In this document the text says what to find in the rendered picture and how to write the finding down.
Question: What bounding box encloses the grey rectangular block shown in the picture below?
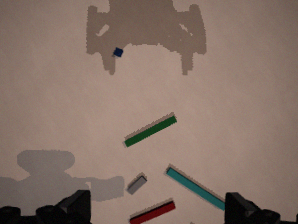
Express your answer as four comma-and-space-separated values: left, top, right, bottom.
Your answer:
127, 175, 147, 195

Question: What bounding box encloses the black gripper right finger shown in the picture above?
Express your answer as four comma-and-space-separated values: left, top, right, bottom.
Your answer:
224, 192, 298, 224

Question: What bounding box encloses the turquoise rod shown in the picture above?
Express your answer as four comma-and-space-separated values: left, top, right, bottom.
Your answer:
166, 167, 225, 210

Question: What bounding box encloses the dark blue block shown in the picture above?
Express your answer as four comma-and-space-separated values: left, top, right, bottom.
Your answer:
114, 47, 123, 57

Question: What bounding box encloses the dark red rod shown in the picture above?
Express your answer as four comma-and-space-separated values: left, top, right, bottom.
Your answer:
129, 201, 176, 224

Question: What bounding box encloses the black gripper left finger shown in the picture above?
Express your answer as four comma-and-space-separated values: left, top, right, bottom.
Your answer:
0, 190, 92, 224

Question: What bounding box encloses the dark green rod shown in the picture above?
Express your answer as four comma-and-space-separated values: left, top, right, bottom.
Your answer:
125, 116, 176, 147

